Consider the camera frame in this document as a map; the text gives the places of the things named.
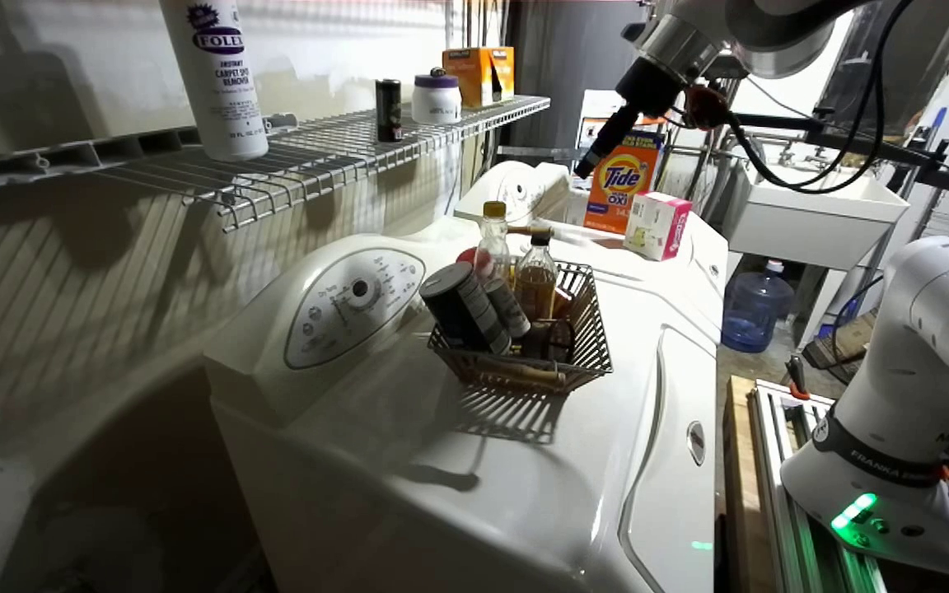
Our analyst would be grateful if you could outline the large can blue white label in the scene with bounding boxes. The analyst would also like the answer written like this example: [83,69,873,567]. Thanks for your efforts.
[414,262,517,362]

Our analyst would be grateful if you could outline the white utility sink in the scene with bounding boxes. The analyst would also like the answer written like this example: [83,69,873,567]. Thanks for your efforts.
[728,163,913,273]

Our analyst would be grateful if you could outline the yellow cardboard box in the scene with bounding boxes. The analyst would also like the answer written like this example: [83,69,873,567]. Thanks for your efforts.
[489,44,520,103]

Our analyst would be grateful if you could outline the clear bottle yellow cap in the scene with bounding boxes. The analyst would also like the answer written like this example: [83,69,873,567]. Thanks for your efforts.
[472,197,517,290]

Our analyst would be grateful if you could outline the orange cardboard box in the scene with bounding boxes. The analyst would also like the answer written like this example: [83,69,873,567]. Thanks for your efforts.
[439,47,499,111]

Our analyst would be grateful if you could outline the pink and white box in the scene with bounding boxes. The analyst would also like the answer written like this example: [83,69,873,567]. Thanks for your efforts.
[623,190,695,264]

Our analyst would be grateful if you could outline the white jar blue lid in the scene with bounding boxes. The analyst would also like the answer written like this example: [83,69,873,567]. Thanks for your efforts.
[412,69,464,127]

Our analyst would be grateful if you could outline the white spray can blue label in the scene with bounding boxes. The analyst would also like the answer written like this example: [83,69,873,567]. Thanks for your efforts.
[158,0,275,164]

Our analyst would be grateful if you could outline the wire and wood basket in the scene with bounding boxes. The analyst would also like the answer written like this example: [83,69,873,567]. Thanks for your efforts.
[425,262,615,400]

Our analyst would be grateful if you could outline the blue water jug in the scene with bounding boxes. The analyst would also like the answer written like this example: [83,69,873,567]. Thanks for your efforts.
[718,256,799,355]

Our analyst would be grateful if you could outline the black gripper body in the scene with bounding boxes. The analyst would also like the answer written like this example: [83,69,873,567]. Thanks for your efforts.
[611,54,692,123]

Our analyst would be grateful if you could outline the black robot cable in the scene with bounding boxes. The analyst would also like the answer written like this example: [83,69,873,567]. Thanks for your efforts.
[714,0,924,197]

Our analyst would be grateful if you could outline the grey washer dial knob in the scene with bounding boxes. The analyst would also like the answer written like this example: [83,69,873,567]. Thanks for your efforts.
[343,273,378,306]

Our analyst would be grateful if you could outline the small black can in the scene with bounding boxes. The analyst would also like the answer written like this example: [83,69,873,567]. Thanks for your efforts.
[372,75,405,147]

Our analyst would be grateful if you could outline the black camera boom rod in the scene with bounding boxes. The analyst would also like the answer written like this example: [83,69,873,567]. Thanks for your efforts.
[703,103,949,208]

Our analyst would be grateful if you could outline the white appliance control console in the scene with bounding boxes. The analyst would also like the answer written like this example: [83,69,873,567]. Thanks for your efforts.
[451,159,589,230]

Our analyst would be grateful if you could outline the white washing machine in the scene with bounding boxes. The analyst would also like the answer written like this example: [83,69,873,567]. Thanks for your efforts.
[202,208,739,593]

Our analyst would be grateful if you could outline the white wire shelf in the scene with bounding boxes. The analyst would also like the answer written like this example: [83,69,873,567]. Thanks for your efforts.
[0,92,552,233]

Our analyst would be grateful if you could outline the brown vinegar bottle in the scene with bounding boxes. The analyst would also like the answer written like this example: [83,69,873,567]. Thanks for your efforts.
[514,226,563,332]

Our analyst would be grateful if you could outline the orange Tide detergent box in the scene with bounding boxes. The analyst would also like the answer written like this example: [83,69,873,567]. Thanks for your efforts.
[579,129,671,242]

